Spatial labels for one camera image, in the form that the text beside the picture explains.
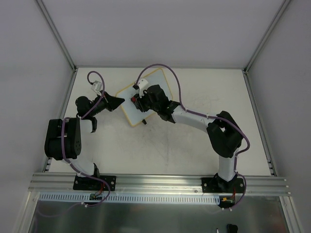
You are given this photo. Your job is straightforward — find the yellow-framed whiteboard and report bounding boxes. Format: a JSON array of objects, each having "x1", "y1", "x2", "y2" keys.
[{"x1": 116, "y1": 68, "x2": 173, "y2": 127}]

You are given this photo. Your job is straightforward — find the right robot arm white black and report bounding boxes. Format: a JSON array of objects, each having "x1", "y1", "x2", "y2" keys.
[{"x1": 131, "y1": 84, "x2": 243, "y2": 192}]

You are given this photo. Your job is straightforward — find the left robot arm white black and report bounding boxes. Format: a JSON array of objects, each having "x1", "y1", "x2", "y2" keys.
[{"x1": 44, "y1": 91, "x2": 125, "y2": 192}]

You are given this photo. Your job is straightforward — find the black object at bottom edge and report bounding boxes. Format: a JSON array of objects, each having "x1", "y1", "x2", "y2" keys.
[{"x1": 226, "y1": 224, "x2": 239, "y2": 233}]

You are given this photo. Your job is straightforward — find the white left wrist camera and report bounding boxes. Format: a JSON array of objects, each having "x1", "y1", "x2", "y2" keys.
[{"x1": 91, "y1": 81, "x2": 103, "y2": 96}]

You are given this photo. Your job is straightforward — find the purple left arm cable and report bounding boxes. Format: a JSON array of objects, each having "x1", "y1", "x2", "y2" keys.
[{"x1": 36, "y1": 70, "x2": 111, "y2": 217}]

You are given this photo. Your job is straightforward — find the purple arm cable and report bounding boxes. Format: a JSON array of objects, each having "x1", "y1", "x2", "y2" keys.
[
  {"x1": 133, "y1": 64, "x2": 251, "y2": 211},
  {"x1": 36, "y1": 70, "x2": 111, "y2": 217}
]

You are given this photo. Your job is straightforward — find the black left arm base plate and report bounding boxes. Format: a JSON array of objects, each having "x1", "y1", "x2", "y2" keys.
[{"x1": 73, "y1": 175, "x2": 117, "y2": 191}]

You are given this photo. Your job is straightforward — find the left aluminium frame post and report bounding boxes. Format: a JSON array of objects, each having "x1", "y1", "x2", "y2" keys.
[{"x1": 35, "y1": 0, "x2": 76, "y2": 71}]

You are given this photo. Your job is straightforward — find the aluminium frame post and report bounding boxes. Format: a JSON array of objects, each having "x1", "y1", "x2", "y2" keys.
[
  {"x1": 243, "y1": 0, "x2": 292, "y2": 73},
  {"x1": 35, "y1": 0, "x2": 76, "y2": 71}
]

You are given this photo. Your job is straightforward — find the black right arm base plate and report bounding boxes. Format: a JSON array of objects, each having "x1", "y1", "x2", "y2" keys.
[{"x1": 201, "y1": 176, "x2": 245, "y2": 194}]

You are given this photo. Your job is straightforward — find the white slotted cable duct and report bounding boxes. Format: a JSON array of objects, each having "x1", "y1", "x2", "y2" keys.
[{"x1": 38, "y1": 192, "x2": 220, "y2": 205}]

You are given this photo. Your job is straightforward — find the aluminium mounting rail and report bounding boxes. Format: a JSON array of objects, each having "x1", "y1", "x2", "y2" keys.
[{"x1": 28, "y1": 172, "x2": 291, "y2": 196}]

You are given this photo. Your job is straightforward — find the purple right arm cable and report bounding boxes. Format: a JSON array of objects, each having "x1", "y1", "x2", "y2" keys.
[{"x1": 133, "y1": 64, "x2": 251, "y2": 211}]

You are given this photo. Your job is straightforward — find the right aluminium frame post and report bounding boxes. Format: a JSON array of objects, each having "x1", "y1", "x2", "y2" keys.
[{"x1": 243, "y1": 0, "x2": 292, "y2": 73}]

